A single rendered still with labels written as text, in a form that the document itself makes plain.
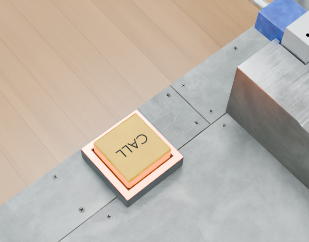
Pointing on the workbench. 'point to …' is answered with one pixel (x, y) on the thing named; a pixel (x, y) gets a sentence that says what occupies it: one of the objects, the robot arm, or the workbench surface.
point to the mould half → (279, 107)
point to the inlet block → (288, 26)
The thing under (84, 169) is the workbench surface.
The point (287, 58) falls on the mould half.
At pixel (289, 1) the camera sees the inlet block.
